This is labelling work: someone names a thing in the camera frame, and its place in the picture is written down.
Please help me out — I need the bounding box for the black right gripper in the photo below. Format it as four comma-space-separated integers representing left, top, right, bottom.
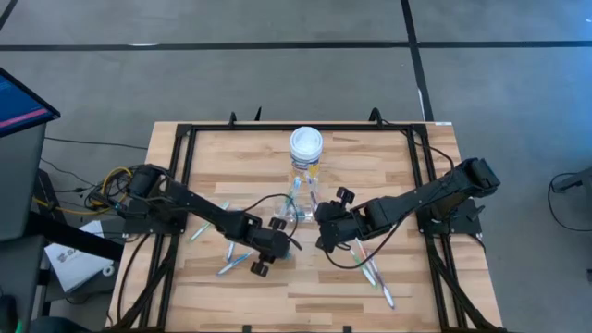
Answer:
314, 186, 360, 254

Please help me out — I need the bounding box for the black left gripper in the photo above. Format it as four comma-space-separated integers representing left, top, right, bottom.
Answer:
249, 216, 293, 278

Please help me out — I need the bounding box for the teal toothbrush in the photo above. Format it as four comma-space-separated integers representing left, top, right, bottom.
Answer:
188, 201, 231, 244

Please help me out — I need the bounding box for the orange toothbrush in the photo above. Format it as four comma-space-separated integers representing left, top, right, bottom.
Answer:
356, 238, 397, 310

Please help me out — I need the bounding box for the clear acrylic organizer box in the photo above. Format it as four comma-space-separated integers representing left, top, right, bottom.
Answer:
275, 175, 323, 225

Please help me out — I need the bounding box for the blue white wrapped toothbrush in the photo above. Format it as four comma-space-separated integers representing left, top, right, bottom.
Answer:
307, 178, 321, 212

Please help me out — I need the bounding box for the Lysol wipes canister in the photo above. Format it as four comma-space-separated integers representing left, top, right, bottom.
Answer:
289, 125, 325, 182

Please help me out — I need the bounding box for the black stand beam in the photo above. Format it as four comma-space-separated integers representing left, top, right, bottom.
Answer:
27, 210, 125, 263

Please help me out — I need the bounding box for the white booklet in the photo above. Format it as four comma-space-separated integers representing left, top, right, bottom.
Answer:
44, 219, 116, 293

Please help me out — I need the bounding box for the grey stand foot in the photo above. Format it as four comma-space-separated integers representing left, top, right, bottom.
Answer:
552, 166, 592, 193

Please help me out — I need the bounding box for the grey cabinet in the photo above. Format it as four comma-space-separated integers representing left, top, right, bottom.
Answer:
0, 122, 47, 242

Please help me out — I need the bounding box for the monitor with blue screen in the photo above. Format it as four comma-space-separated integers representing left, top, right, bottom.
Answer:
0, 67, 62, 139

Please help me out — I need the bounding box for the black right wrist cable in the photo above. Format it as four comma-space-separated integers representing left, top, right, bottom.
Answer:
323, 203, 422, 271

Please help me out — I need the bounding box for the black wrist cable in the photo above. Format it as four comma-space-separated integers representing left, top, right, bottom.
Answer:
323, 203, 422, 271
240, 192, 304, 253

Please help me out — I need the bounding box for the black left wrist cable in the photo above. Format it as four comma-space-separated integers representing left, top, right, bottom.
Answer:
240, 192, 304, 253

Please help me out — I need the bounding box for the black aluminium table frame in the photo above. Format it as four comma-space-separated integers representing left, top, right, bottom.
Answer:
105, 120, 510, 333

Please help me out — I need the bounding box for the black power cable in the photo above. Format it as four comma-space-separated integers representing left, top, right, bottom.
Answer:
378, 117, 463, 186

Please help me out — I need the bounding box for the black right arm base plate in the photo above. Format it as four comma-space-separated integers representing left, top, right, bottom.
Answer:
415, 198, 483, 237

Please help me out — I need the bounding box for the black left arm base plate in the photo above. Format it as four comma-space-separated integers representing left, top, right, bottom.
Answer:
122, 210, 189, 237

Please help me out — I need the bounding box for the yellow cable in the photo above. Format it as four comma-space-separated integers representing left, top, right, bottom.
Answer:
31, 166, 135, 216

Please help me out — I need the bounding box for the thin black floor cable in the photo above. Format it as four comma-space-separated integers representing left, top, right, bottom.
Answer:
43, 136, 149, 152

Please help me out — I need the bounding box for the looped black floor cable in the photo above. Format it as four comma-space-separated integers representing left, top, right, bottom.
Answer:
548, 171, 592, 232

